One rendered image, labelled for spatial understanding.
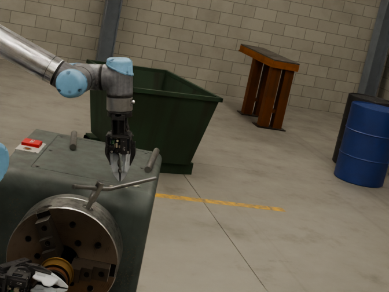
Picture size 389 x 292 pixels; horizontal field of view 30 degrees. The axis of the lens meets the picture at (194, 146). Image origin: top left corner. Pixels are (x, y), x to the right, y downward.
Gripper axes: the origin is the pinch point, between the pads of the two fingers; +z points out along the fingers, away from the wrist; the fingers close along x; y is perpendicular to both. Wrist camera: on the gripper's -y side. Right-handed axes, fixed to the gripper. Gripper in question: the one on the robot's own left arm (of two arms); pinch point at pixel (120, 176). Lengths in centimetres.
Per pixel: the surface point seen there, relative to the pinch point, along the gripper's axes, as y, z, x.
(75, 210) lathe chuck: 18.3, 4.8, -10.4
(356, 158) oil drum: -582, 137, 205
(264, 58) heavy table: -846, 57, 121
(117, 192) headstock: -0.1, 5.2, -1.0
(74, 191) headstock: 1.7, 4.6, -13.5
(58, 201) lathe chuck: 13.5, 4.1, -16.1
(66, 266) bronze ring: 28.8, 17.0, -11.2
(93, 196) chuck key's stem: 14.9, 1.9, -5.9
